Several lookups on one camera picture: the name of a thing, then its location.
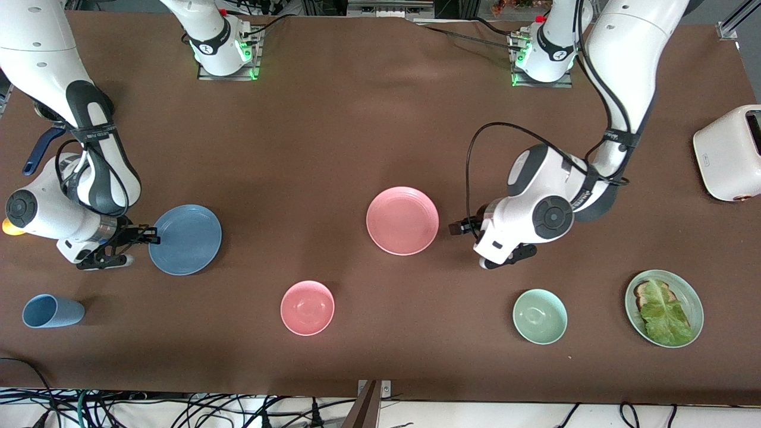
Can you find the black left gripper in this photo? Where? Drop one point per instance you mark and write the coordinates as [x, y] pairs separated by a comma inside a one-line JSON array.
[[469, 226]]

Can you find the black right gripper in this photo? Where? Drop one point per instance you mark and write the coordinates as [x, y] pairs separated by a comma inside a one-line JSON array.
[[126, 231]]

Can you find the blue plate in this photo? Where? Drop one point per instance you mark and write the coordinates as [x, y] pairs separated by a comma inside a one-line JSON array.
[[187, 241]]

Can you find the pink plate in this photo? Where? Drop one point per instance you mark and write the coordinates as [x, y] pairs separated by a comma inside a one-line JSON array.
[[403, 220]]

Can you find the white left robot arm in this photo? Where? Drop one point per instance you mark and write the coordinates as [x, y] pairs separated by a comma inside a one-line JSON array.
[[630, 47]]

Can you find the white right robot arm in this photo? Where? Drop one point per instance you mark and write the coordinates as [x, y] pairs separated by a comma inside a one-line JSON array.
[[41, 59]]

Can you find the green bowl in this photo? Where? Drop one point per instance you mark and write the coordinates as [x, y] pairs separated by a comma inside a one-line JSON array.
[[540, 316]]

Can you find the blue cup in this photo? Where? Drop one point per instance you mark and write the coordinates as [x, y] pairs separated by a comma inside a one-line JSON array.
[[52, 311]]

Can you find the yellow lemon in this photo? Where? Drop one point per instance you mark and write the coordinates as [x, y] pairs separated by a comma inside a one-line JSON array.
[[10, 229]]

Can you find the dark blue pot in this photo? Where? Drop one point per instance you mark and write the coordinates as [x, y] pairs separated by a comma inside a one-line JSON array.
[[40, 150]]

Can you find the brown table cloth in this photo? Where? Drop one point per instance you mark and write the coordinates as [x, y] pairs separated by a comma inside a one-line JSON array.
[[357, 119]]

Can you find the pink bowl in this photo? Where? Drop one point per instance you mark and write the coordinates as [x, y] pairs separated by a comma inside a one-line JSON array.
[[307, 308]]

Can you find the toasted bread slice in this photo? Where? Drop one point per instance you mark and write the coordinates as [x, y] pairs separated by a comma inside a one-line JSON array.
[[641, 291]]

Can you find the green lettuce leaf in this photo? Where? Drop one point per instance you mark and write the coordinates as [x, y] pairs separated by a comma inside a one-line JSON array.
[[663, 315]]

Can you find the red orange flower bunch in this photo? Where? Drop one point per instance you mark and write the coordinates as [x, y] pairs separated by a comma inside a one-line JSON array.
[[514, 6]]

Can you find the green plate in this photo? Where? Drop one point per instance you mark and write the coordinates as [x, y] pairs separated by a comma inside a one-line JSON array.
[[692, 297]]

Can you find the white toaster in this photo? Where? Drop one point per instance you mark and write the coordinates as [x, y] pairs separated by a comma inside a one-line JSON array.
[[728, 154]]

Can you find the aluminium corner profile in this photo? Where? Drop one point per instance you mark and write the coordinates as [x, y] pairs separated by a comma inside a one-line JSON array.
[[728, 30]]

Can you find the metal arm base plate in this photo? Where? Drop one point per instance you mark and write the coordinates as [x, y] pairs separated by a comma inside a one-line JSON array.
[[565, 83], [205, 74]]

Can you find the small metal bracket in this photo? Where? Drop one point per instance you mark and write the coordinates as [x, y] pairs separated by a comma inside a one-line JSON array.
[[385, 389]]

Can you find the dark slanted post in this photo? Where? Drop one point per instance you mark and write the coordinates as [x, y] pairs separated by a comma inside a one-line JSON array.
[[364, 410]]

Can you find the aluminium frame bar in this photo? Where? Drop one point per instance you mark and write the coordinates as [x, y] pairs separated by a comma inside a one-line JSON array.
[[389, 10]]

